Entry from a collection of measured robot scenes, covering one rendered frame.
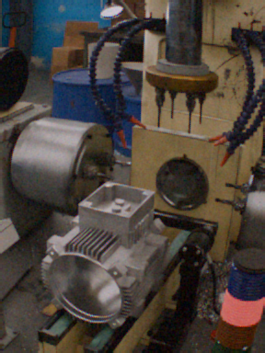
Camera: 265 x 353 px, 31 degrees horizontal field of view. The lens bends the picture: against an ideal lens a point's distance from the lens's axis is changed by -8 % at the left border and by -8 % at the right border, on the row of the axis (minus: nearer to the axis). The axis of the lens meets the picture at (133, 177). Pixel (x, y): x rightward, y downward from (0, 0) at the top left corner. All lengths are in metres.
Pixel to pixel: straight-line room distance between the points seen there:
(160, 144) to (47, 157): 0.30
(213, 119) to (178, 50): 0.32
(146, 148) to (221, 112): 0.23
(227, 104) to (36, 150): 0.53
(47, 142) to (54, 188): 0.12
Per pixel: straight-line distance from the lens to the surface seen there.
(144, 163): 1.38
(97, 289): 1.03
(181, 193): 1.36
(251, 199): 1.09
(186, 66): 1.15
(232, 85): 1.38
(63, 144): 1.25
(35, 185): 1.29
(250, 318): 0.68
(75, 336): 1.02
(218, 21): 1.36
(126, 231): 0.90
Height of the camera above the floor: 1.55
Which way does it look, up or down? 23 degrees down
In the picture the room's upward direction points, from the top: 3 degrees clockwise
